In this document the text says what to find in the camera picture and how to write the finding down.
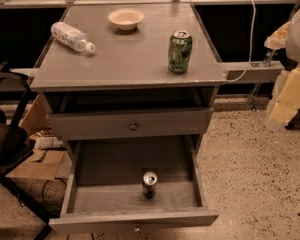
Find cardboard pieces on floor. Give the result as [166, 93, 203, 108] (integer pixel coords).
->
[7, 96, 72, 180]

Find redbull can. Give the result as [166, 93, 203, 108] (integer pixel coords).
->
[142, 171, 158, 198]

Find black floor cable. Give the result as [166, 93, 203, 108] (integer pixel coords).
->
[40, 177, 68, 215]

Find grey upper drawer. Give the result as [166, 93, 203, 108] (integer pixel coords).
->
[46, 108, 213, 140]

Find round brass drawer knob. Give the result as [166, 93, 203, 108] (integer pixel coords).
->
[129, 122, 138, 131]

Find grey wooden drawer cabinet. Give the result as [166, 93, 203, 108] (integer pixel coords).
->
[29, 2, 228, 236]

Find open grey middle drawer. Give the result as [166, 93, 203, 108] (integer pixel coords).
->
[50, 136, 219, 234]

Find grey metal ledge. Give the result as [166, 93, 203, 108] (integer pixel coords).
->
[223, 61, 284, 84]

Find clear plastic water bottle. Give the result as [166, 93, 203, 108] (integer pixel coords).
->
[51, 22, 95, 53]

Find black chair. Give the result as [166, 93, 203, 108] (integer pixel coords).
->
[0, 62, 52, 240]

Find white cable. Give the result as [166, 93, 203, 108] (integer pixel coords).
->
[225, 0, 257, 84]

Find green soda can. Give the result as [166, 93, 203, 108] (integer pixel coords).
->
[168, 30, 192, 73]

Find white bowl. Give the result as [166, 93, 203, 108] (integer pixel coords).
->
[108, 8, 144, 31]

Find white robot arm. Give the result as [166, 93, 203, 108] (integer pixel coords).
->
[264, 9, 300, 129]

